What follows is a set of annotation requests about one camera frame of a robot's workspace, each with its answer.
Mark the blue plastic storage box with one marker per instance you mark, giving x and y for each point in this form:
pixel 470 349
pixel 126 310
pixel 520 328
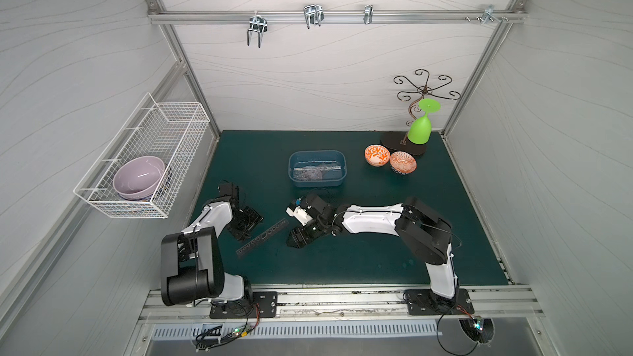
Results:
pixel 302 158

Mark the metal double hook centre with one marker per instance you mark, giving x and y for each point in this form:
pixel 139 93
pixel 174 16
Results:
pixel 313 15

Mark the aluminium top rail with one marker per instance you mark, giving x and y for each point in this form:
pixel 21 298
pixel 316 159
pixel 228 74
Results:
pixel 332 17

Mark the metal hook right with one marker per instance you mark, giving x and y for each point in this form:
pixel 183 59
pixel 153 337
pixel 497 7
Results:
pixel 488 17

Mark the green plastic goblet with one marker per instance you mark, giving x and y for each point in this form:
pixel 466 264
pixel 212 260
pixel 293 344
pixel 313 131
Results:
pixel 421 127

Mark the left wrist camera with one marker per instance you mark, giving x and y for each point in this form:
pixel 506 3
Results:
pixel 229 192

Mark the black metal cup stand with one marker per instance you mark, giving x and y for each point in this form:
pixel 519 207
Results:
pixel 397 140

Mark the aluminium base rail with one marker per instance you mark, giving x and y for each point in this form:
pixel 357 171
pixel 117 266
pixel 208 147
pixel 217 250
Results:
pixel 352 302

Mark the metal single hook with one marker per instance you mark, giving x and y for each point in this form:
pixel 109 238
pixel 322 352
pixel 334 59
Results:
pixel 368 14

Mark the dark straight stencil ruler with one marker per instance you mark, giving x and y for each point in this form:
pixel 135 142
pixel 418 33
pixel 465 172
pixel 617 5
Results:
pixel 251 245

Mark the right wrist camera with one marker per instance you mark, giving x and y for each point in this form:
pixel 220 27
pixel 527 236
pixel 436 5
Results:
pixel 305 209

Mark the orange patterned bowl left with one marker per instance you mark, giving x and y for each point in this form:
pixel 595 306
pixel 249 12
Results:
pixel 377 155

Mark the orange patterned bowl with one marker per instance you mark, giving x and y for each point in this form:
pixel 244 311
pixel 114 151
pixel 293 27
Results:
pixel 402 163
pixel 377 155

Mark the orange patterned bowl right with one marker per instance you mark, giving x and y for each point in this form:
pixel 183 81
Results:
pixel 402 163

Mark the green table mat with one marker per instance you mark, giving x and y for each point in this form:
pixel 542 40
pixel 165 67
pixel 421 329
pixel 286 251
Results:
pixel 257 162

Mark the purple bowl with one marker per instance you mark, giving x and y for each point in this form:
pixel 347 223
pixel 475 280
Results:
pixel 139 178

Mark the long thin clear ruler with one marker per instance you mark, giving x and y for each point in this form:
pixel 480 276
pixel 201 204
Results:
pixel 317 168

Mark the metal double hook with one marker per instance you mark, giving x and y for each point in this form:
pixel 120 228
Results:
pixel 313 15
pixel 257 27

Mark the white slotted cable duct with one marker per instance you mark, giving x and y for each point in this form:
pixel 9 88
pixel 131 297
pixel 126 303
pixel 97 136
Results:
pixel 269 330

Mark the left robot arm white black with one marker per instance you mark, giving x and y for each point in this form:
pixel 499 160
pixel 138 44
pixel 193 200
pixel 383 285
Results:
pixel 192 269

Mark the white wire basket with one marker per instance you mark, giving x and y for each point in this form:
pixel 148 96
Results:
pixel 171 131

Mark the clear stencil template ruler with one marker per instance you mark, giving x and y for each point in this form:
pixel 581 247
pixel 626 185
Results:
pixel 327 175

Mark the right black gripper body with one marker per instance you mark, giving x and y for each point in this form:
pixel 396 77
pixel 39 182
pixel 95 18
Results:
pixel 307 230

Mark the metal double hook left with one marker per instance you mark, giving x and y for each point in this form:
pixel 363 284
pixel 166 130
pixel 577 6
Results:
pixel 257 27

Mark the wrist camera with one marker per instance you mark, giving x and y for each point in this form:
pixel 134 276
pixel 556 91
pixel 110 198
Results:
pixel 305 209
pixel 229 192

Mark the blue semicircle protractor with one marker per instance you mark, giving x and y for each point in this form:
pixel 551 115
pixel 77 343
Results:
pixel 310 175

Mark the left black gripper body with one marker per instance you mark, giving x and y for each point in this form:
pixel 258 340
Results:
pixel 246 219

